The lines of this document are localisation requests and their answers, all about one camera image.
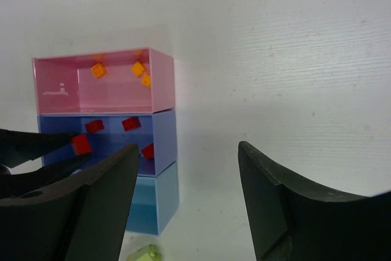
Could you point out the pink container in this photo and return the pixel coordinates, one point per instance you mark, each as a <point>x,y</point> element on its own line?
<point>65,84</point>

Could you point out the dark blue container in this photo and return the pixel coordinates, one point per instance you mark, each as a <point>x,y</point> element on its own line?
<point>158,128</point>

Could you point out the yellow green lego cluster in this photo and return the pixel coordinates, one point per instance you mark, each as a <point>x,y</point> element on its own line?
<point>149,252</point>

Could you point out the light blue container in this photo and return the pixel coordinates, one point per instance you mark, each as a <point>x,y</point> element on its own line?
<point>155,201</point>

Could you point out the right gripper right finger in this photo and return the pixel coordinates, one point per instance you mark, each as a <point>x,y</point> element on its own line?
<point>294,218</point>

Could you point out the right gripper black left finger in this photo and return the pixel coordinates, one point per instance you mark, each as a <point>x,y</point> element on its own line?
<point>81,217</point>

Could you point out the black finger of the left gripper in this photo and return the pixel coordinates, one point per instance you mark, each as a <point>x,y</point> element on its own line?
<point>19,147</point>

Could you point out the orange lego in pink bin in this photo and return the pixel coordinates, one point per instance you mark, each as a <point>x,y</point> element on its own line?
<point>98,70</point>

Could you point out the red lego piece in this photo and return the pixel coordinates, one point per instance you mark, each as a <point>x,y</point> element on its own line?
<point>148,152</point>
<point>131,123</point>
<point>81,144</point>
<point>94,126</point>

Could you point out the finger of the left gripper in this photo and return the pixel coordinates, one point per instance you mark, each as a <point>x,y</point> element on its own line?
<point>46,175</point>

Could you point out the orange lego piece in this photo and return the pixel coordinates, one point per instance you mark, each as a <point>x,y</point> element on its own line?
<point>138,69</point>
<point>146,80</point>

